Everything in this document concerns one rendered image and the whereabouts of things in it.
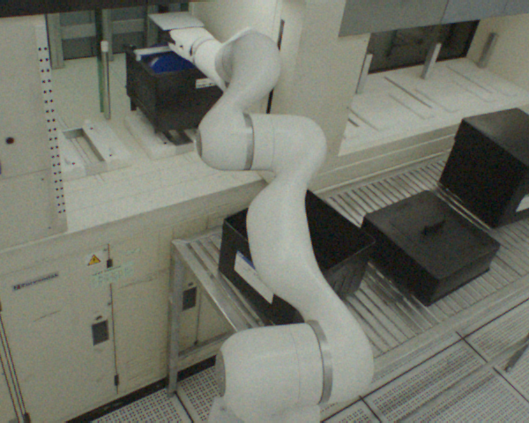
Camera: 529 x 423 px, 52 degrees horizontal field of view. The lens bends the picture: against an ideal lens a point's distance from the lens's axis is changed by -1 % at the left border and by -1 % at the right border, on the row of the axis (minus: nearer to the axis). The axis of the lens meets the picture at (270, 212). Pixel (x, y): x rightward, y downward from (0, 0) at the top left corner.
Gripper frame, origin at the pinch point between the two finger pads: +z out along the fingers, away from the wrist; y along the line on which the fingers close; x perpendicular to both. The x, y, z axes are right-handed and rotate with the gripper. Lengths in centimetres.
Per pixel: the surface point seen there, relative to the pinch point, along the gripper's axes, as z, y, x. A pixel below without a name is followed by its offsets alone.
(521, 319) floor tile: -76, 143, -121
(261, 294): -64, -7, -40
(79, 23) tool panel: 60, -7, -21
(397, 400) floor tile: -77, 60, -121
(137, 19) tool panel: 59, 14, -22
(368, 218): -57, 32, -35
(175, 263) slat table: -35, -15, -52
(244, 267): -57, -8, -36
